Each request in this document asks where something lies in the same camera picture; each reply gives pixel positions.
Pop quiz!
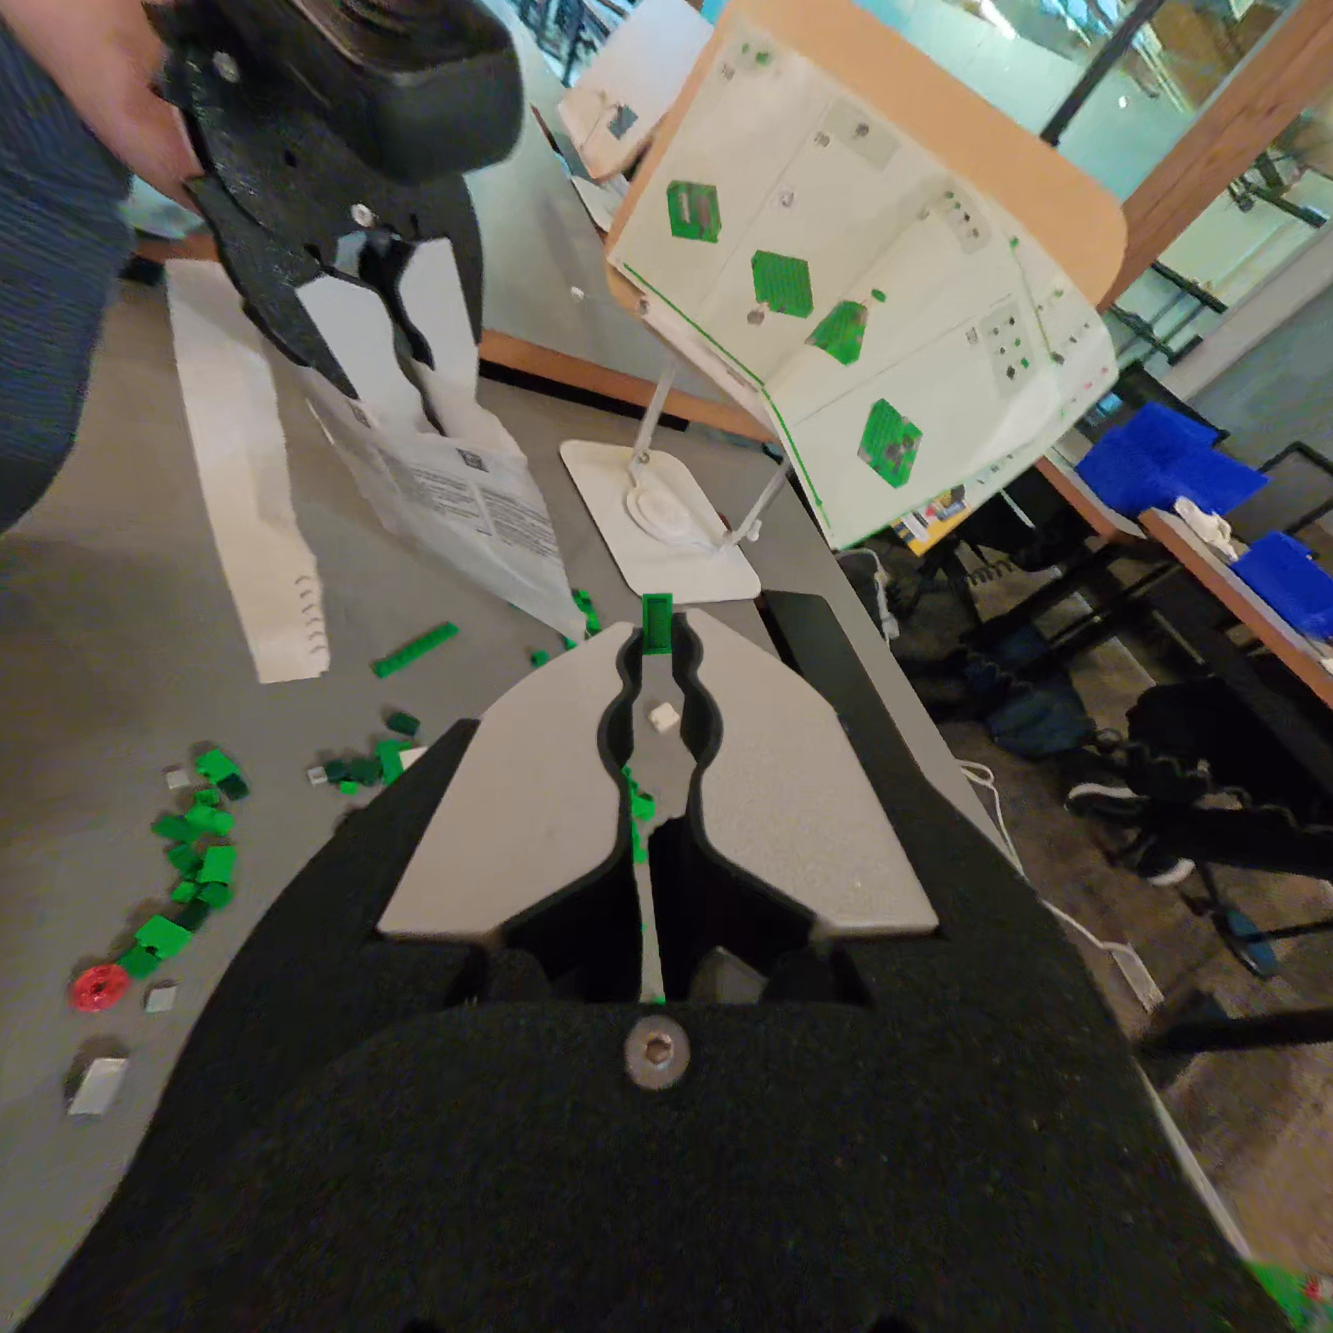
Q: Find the grey desk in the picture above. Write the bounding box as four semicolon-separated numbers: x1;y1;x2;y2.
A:
0;239;1252;1333

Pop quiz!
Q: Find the green printed instruction booklet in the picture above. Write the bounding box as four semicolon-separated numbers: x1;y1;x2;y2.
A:
605;22;1121;551

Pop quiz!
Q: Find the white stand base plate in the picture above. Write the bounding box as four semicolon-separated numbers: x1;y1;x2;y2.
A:
558;0;1131;606

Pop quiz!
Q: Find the small heap of dark bricks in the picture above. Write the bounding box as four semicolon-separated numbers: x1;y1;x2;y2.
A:
307;712;432;797

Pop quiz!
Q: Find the curved row of green bricks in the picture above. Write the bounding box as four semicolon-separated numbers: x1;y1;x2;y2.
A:
111;745;255;982

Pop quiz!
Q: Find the yellow toy box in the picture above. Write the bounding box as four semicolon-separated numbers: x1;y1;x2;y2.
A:
894;485;977;558

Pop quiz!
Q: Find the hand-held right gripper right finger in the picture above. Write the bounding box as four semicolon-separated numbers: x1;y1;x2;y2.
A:
673;606;941;944

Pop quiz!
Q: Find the wooden table with black legs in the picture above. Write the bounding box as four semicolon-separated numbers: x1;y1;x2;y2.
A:
1137;506;1333;719
1038;455;1151;548

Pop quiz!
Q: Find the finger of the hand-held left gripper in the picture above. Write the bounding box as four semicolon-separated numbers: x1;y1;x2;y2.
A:
389;236;482;439
294;233;432;434

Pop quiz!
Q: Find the white cable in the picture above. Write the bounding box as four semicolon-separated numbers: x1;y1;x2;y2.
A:
958;761;1163;1013

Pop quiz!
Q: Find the white printed paper bag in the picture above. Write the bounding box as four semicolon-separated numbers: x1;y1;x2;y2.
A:
304;358;588;641

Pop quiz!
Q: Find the person's left hand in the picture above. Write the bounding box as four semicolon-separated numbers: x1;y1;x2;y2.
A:
62;0;207;213

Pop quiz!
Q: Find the black desk cable cover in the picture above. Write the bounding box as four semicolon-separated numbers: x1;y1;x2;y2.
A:
765;589;943;793

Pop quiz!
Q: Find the grey table with wooden edge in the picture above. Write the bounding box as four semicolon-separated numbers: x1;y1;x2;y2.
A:
465;62;776;443

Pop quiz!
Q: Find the clear white slope brick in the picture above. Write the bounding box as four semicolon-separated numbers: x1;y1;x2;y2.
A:
69;1057;132;1120

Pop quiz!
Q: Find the blue storage bin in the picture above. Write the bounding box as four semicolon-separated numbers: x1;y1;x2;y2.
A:
1075;405;1269;521
1232;528;1333;641

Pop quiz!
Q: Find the white cloth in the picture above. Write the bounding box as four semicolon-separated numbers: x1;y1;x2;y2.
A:
1173;495;1243;566

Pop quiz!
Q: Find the long narrow green plate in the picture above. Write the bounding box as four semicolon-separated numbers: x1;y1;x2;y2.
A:
369;622;460;681

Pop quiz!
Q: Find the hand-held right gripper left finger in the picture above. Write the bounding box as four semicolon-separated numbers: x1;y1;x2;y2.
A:
378;622;639;948

